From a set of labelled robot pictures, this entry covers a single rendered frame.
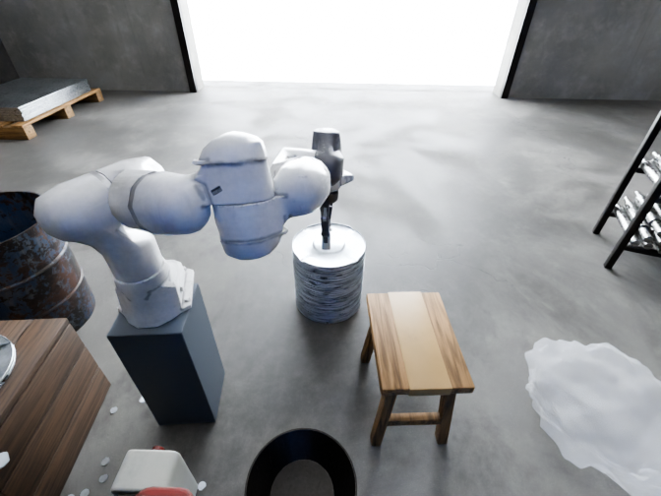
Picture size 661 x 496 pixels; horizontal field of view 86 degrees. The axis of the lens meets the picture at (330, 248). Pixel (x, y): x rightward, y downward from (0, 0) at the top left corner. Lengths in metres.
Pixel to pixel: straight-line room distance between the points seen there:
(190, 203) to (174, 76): 4.39
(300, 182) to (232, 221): 0.13
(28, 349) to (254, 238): 0.81
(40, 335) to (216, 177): 0.83
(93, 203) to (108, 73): 4.54
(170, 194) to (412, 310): 0.79
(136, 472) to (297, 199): 0.46
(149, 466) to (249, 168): 0.44
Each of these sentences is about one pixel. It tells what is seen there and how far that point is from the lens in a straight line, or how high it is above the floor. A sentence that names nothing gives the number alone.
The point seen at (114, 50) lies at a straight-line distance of 5.18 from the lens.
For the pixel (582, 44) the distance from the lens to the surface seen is 5.22.
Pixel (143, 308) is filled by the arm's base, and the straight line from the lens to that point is 0.97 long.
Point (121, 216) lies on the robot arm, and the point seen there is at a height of 0.82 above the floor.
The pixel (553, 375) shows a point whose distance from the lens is 1.38.
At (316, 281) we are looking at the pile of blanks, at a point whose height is 0.23.
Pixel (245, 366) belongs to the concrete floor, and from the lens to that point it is 1.41.
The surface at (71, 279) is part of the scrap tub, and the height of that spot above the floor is 0.21.
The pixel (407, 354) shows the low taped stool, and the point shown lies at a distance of 1.03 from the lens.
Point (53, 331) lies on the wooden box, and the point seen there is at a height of 0.35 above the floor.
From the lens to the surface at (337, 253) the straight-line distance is 1.35.
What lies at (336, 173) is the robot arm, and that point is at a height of 0.73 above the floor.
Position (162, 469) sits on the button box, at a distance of 0.60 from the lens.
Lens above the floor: 1.15
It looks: 38 degrees down
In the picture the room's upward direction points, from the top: 1 degrees clockwise
